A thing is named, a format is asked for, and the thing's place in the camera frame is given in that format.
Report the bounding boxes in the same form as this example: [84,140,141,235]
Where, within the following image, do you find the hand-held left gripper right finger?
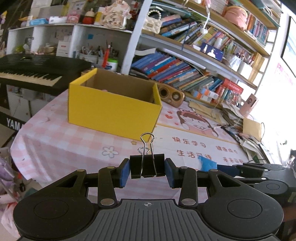
[165,159,249,207]

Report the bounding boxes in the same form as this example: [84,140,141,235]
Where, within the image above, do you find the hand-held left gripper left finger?
[50,159,130,207]

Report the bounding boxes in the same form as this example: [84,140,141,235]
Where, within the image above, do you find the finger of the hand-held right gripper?
[217,164,265,180]
[232,162,289,172]

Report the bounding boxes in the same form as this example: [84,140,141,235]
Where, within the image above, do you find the black binder clip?
[130,133,165,179]

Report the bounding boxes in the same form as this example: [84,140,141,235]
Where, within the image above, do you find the small blue plastic bag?
[198,156,218,172]

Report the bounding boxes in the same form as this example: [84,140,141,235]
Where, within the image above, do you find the yellow cardboard box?
[68,68,162,141]

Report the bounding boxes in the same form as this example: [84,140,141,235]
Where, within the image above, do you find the brown envelope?
[242,118,263,141]

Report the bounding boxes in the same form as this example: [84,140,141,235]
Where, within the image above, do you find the printed white desk mat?
[151,102,250,172]

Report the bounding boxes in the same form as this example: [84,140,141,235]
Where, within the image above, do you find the pile of papers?
[189,99,296,168]

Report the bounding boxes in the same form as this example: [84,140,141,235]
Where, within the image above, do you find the wooden retro radio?
[157,83,185,108]

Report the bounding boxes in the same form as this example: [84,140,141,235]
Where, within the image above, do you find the orange and white medicine boxes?
[191,88,219,103]

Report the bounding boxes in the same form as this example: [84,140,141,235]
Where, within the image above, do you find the red book box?
[221,78,245,94]

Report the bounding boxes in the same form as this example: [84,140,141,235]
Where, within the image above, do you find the row of blue leaning books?
[130,52,224,93]

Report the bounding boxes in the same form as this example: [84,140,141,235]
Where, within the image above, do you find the white storage containers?
[228,54,254,74]

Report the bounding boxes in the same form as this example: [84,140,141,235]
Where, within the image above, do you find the white jar with green lid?
[107,58,119,72]

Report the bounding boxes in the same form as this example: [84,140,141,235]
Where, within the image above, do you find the pink backpack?
[0,148,43,233]

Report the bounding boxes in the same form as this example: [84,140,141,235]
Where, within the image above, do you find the small standing screen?
[200,42,224,61]

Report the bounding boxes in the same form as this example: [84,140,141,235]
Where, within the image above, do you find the black keyboard stand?
[0,85,56,133]

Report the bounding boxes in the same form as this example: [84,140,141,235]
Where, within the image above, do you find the white pen holder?
[79,46,99,62]

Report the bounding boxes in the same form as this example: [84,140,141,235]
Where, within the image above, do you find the wooden bookshelf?
[120,0,284,110]

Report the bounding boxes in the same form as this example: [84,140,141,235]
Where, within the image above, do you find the row of upright books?
[245,13,270,45]

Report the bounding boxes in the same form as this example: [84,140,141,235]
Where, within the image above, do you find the black electronic keyboard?
[0,54,92,96]

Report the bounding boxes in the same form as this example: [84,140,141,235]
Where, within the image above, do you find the white box with red label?
[56,41,71,57]

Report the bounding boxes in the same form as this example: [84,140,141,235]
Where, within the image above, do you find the white hanging lamp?
[199,0,212,34]

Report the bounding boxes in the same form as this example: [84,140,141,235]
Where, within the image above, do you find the row of thin colourful books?
[159,14,233,48]

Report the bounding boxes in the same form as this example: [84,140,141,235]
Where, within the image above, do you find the white shelf unit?
[6,23,135,75]

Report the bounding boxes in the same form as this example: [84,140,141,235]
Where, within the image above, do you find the pink bag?
[224,6,248,31]

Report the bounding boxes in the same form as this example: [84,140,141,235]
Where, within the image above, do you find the white quilted pearl handbag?
[142,9,163,34]

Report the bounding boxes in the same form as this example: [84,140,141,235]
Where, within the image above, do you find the pink floral ornament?
[101,1,129,30]

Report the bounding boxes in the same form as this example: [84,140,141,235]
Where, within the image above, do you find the red and white doll bottle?
[83,8,95,25]

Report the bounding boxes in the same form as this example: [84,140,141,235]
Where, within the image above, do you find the pink printed box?
[67,10,80,23]

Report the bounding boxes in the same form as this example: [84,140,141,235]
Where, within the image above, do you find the white tissue box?
[48,15,68,24]

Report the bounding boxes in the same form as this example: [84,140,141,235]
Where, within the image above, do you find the blue wet wipes packet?
[29,18,49,26]

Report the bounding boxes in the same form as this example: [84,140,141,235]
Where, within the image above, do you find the black cable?
[259,122,266,145]

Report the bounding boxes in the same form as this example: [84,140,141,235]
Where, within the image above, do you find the wall poster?
[273,62,296,94]

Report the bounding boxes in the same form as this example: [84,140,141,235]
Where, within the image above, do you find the framed wall picture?
[280,16,296,78]

